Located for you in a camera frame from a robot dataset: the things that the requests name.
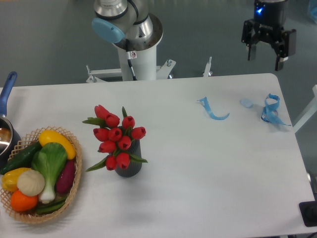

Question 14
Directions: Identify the small light blue cap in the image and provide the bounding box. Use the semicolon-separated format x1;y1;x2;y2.
240;98;254;109

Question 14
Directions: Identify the green bok choy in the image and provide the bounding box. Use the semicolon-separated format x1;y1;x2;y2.
31;142;67;204

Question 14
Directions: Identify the purple sweet potato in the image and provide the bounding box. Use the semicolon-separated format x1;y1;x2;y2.
55;160;75;193

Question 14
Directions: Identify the blue handled saucepan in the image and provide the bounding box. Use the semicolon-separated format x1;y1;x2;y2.
0;71;21;169

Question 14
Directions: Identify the orange fruit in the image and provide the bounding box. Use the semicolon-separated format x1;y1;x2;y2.
10;190;38;212

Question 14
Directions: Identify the tangled blue ribbon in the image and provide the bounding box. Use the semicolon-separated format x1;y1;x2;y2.
261;94;291;126

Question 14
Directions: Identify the black device at edge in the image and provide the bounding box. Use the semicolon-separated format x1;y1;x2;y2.
299;201;317;227

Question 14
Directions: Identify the dark green cucumber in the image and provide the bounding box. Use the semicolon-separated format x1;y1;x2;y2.
0;141;42;175

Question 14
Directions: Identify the woven wicker basket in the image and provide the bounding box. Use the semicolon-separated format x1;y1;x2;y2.
0;126;83;224

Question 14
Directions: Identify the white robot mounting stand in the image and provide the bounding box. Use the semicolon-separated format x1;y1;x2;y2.
85;42;213;84

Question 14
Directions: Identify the cream garlic bulb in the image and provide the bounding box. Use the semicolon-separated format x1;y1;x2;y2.
17;170;45;196

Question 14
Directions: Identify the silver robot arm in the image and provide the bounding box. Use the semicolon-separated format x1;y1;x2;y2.
92;0;297;71

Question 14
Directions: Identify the white frame bar right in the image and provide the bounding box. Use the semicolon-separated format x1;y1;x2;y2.
293;85;317;133

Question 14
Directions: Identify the green bean pod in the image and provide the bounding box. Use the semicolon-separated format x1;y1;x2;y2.
35;196;66;215

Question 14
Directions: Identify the red tulip bouquet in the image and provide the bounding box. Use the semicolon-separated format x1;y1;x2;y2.
83;105;148;172

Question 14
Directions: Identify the dark grey ribbed vase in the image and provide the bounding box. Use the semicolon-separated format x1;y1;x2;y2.
114;140;142;178

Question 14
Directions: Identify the curved blue ribbon strip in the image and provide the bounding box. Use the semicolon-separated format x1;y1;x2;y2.
197;97;230;120

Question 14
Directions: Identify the yellow bell pepper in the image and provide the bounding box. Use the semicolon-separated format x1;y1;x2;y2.
1;168;30;192

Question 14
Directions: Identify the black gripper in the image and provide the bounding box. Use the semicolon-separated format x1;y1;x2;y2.
241;0;297;71

